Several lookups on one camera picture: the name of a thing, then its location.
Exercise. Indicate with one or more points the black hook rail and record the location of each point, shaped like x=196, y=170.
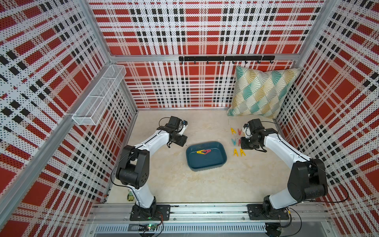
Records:
x=257, y=58

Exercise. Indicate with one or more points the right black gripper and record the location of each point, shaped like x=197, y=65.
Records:
x=244, y=145

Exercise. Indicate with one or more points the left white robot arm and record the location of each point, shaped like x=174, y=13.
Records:
x=133, y=168

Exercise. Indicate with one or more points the red clothespin fourteenth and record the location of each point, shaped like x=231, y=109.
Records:
x=207, y=151

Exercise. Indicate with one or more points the green toy keychain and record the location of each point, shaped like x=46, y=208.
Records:
x=130, y=197

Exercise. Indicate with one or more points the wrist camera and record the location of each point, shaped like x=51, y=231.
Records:
x=174, y=123
x=255, y=125

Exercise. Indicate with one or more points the patterned green yellow pillow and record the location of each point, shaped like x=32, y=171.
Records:
x=261, y=93

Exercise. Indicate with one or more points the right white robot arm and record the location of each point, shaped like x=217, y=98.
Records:
x=307, y=179

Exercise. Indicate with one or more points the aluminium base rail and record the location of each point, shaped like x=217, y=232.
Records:
x=310, y=219

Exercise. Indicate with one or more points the yellow clothespin twelfth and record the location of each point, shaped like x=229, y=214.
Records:
x=242, y=153

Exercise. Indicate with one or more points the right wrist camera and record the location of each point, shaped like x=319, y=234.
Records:
x=255, y=125

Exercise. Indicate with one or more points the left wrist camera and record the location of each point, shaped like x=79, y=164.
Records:
x=174, y=123

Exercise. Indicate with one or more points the teal plastic storage tray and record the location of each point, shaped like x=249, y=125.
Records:
x=215, y=159

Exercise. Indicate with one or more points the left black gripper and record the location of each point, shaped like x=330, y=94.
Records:
x=182, y=140

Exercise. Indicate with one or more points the green circuit board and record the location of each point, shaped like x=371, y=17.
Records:
x=147, y=227

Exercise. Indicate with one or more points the white wire mesh shelf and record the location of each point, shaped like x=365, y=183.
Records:
x=94, y=105

